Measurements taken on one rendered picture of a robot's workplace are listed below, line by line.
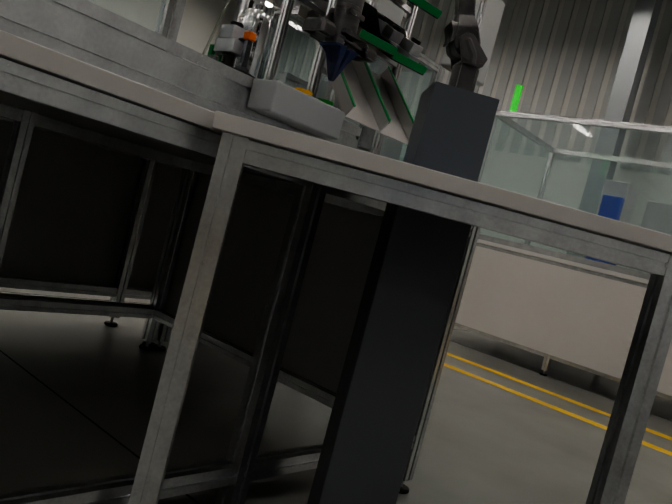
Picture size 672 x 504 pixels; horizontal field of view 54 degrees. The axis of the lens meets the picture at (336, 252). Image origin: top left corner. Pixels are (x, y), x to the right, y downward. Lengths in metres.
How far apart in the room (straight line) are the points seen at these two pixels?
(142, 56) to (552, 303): 4.52
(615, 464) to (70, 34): 1.17
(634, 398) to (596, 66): 9.68
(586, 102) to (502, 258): 5.48
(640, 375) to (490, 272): 4.32
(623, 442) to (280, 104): 0.89
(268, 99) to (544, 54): 10.09
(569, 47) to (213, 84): 10.04
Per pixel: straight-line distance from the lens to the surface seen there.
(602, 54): 10.90
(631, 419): 1.35
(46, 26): 1.11
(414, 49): 1.90
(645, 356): 1.33
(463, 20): 1.49
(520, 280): 5.49
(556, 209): 1.21
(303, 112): 1.33
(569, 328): 5.32
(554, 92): 10.98
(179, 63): 1.23
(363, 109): 1.77
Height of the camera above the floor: 0.73
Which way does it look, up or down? 2 degrees down
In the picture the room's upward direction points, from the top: 15 degrees clockwise
